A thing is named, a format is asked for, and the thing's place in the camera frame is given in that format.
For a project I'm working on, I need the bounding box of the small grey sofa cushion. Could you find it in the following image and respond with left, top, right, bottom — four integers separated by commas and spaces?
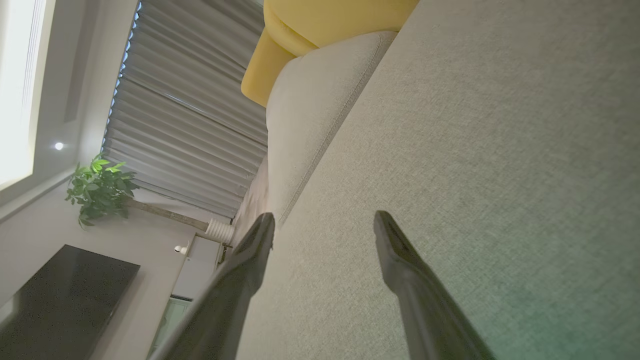
266, 31, 398, 226

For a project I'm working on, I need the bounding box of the black flat television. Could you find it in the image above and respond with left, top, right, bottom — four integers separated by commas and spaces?
0, 244, 141, 360

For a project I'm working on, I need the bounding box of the grey pleated curtain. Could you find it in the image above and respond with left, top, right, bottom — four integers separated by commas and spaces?
101, 0, 268, 219

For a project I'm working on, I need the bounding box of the white ribbed plant pot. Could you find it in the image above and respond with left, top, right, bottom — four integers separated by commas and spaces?
206, 218, 236, 245

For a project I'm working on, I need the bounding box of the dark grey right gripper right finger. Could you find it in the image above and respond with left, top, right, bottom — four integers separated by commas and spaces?
374, 211, 496, 360

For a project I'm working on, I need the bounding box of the green potted tree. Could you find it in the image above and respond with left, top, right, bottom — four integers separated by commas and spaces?
65, 155, 210, 232

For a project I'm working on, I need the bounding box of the yellow sofa cushion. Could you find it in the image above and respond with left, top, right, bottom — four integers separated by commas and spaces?
241, 0, 420, 108

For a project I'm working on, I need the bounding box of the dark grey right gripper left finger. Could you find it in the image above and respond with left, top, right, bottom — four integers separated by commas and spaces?
150, 212, 275, 360

